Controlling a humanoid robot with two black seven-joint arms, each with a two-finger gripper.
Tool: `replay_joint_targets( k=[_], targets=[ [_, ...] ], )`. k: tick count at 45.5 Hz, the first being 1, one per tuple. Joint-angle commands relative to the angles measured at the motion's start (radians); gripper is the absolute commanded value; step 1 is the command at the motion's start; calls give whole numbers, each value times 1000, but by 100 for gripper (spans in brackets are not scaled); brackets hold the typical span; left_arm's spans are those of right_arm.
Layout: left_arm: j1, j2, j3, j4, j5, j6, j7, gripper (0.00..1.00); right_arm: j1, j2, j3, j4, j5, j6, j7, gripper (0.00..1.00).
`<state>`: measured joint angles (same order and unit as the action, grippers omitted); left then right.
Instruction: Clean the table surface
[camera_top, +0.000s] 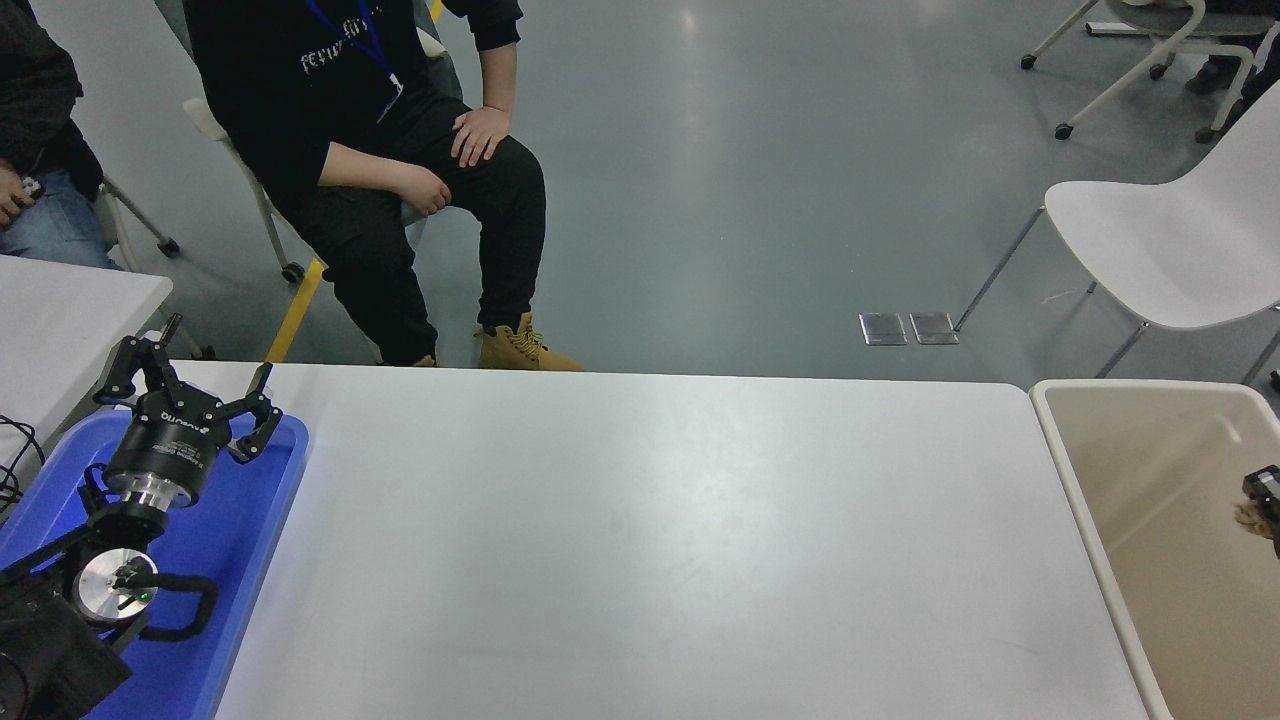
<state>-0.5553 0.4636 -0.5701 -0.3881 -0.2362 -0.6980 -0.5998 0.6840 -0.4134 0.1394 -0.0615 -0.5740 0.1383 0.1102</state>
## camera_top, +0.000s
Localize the person's right hand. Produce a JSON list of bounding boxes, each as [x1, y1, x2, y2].
[[395, 165, 452, 218]]

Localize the white-framed wheeled office chair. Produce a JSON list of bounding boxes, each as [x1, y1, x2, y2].
[[1018, 0, 1263, 144]]

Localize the tan paper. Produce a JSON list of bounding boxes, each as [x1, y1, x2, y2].
[[1234, 500, 1280, 541]]

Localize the thin black cable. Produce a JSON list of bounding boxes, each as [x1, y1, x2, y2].
[[0, 413, 47, 521]]

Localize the white side table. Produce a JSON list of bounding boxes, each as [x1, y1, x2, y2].
[[0, 254, 174, 471]]

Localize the blue plastic tray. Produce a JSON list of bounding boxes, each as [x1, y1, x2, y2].
[[0, 408, 310, 720]]

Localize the person's hand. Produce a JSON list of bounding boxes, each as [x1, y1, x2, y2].
[[0, 160, 43, 231]]

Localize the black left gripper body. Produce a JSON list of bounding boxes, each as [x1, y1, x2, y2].
[[104, 395, 234, 501]]

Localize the person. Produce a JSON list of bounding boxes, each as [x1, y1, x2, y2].
[[0, 0, 116, 269], [182, 0, 585, 373], [1185, 0, 1280, 131]]

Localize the person's left hand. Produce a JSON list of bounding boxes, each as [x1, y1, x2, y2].
[[450, 106, 513, 169]]

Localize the white moulded plastic chair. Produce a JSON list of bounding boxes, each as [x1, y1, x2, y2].
[[955, 80, 1280, 386]]

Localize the grey padded chair, white armrests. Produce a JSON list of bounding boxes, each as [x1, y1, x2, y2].
[[152, 0, 463, 284]]

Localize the grey-legged chair with casters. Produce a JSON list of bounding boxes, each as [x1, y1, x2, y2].
[[95, 178, 219, 361]]

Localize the large pale bin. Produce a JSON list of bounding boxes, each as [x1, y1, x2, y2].
[[1030, 378, 1280, 720]]

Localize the blue lanyard with badge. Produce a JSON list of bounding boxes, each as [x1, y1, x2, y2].
[[305, 0, 405, 125]]

